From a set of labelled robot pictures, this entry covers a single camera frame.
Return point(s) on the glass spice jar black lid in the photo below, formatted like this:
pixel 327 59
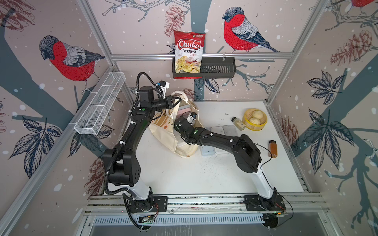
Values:
pixel 238 123

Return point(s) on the orange sauce bottle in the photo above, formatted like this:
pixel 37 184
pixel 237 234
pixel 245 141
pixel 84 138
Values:
pixel 273 148

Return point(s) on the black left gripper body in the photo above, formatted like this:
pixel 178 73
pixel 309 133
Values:
pixel 160 104

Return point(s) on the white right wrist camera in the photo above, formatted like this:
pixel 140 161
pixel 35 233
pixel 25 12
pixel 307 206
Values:
pixel 192 118

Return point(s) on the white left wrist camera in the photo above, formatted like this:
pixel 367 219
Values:
pixel 164 85

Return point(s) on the light blue pencil case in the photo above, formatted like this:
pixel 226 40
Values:
pixel 207 150

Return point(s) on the white wire mesh shelf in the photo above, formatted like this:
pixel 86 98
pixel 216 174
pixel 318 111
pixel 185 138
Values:
pixel 95 114

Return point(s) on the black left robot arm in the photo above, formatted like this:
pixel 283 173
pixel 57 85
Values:
pixel 121 167

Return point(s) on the aluminium front rail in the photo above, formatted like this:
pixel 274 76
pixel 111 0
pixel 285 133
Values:
pixel 185 203

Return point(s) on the pink pencil case in bag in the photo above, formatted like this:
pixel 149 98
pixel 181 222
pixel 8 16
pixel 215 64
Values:
pixel 183 110

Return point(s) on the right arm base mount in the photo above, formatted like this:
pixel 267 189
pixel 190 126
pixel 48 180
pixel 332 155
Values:
pixel 258 203

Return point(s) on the yellow bamboo steamer basket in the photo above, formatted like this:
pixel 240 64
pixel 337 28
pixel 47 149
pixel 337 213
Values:
pixel 248 114

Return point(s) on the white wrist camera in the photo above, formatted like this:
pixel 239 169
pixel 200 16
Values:
pixel 192 118
pixel 164 85

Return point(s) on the steamed bun upper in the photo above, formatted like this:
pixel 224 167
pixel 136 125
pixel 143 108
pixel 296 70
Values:
pixel 258 114

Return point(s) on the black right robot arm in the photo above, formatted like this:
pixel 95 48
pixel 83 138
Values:
pixel 246 154

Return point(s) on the cream pencil case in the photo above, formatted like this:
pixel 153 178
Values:
pixel 230 130

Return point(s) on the black wall-mounted basket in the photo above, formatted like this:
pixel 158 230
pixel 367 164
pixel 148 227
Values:
pixel 211 68

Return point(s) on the cream canvas tote bag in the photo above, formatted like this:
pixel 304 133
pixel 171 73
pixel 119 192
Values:
pixel 162 127

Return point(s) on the steamed bun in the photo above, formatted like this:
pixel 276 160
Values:
pixel 258 114
pixel 255 121

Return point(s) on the steamed bun lower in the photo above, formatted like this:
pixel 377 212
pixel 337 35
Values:
pixel 255 121

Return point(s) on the red Chuba cassava chips bag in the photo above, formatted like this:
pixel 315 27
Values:
pixel 189 48

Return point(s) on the white pencil case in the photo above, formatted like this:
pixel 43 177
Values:
pixel 218 130

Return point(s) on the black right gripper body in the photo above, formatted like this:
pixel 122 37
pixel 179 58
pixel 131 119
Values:
pixel 184 138

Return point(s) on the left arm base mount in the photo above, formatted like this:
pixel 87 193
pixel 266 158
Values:
pixel 152 204

